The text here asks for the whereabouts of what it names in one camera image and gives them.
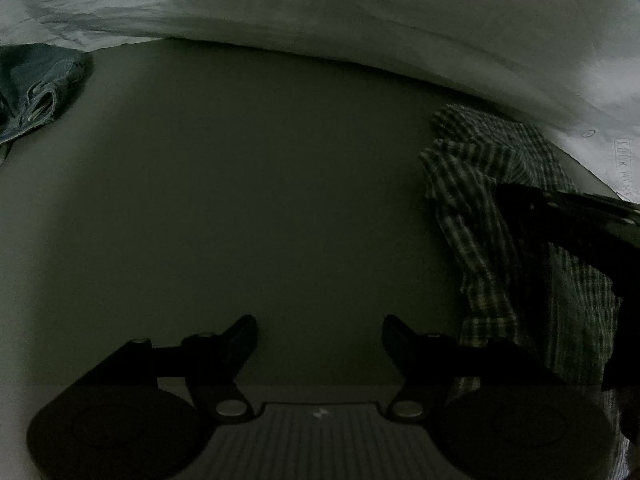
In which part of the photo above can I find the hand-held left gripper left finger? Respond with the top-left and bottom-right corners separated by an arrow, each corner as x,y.
99,314 -> 259,422

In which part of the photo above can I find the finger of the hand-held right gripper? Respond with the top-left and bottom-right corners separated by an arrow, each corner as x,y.
494,182 -> 640,242

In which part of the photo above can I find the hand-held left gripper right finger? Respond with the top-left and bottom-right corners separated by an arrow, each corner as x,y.
382,314 -> 552,421

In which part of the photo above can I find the plaid shirt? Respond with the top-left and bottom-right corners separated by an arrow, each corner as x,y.
419,104 -> 632,471

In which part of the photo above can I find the white bed sheet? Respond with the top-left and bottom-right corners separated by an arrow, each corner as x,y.
0,0 -> 640,207

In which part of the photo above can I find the blue denim garment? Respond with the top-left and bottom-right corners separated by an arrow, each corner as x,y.
0,42 -> 95,162

